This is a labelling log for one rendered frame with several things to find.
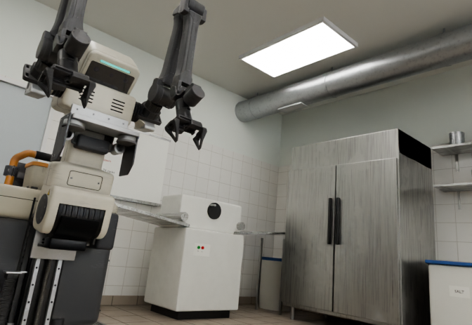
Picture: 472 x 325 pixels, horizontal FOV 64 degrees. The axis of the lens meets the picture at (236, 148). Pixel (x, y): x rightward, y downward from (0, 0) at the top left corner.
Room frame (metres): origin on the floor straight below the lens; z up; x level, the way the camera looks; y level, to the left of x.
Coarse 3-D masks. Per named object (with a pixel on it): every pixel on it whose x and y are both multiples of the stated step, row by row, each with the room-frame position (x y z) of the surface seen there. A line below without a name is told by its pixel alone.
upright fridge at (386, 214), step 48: (336, 144) 4.20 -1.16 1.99; (384, 144) 3.76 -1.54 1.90; (288, 192) 4.66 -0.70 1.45; (336, 192) 4.14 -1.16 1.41; (384, 192) 3.72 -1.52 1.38; (432, 192) 4.17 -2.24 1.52; (288, 240) 4.63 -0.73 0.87; (336, 240) 4.08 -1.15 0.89; (384, 240) 3.72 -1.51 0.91; (432, 240) 4.13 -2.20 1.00; (288, 288) 4.60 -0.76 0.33; (336, 288) 4.12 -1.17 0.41; (384, 288) 3.73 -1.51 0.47
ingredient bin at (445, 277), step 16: (432, 272) 3.63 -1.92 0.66; (448, 272) 3.53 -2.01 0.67; (464, 272) 3.44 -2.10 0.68; (432, 288) 3.64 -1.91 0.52; (448, 288) 3.54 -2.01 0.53; (464, 288) 3.44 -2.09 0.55; (432, 304) 3.64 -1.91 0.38; (448, 304) 3.54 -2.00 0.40; (464, 304) 3.45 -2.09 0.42; (432, 320) 3.65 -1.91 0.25; (448, 320) 3.55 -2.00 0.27; (464, 320) 3.45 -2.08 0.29
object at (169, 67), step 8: (192, 0) 1.31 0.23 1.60; (176, 8) 1.38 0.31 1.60; (192, 8) 1.32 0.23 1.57; (200, 8) 1.34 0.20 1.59; (176, 16) 1.38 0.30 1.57; (176, 24) 1.39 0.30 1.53; (176, 32) 1.38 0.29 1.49; (176, 40) 1.39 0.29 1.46; (168, 48) 1.42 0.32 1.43; (176, 48) 1.40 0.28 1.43; (168, 56) 1.41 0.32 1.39; (176, 56) 1.41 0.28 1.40; (168, 64) 1.40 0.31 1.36; (176, 64) 1.42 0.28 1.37; (168, 72) 1.41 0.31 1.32; (160, 80) 1.41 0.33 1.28; (168, 80) 1.42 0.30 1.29; (152, 88) 1.42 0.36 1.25; (160, 88) 1.40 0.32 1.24; (152, 96) 1.42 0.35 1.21; (160, 96) 1.41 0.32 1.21
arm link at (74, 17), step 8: (72, 0) 1.04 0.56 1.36; (80, 0) 1.05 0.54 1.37; (72, 8) 1.04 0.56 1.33; (80, 8) 1.06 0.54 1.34; (72, 16) 1.05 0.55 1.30; (80, 16) 1.06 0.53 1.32; (64, 24) 1.04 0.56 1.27; (72, 24) 1.05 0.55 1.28; (80, 24) 1.06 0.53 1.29; (64, 32) 1.04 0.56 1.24
